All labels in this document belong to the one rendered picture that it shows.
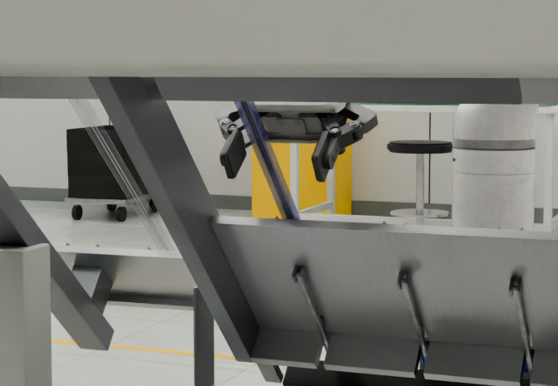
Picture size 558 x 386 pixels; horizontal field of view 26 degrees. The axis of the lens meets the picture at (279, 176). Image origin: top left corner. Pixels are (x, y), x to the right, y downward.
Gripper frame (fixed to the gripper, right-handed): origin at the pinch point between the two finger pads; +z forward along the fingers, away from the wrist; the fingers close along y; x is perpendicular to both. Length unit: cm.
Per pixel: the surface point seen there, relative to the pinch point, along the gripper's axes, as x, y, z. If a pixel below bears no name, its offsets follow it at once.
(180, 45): -54, 27, 58
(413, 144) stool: 303, -107, -369
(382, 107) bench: 314, -136, -414
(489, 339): 24.2, 18.0, -1.3
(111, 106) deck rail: -13.7, -9.2, 9.1
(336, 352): 26.0, 1.6, 0.8
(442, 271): 12.6, 14.9, 0.7
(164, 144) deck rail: -5.9, -8.1, 4.8
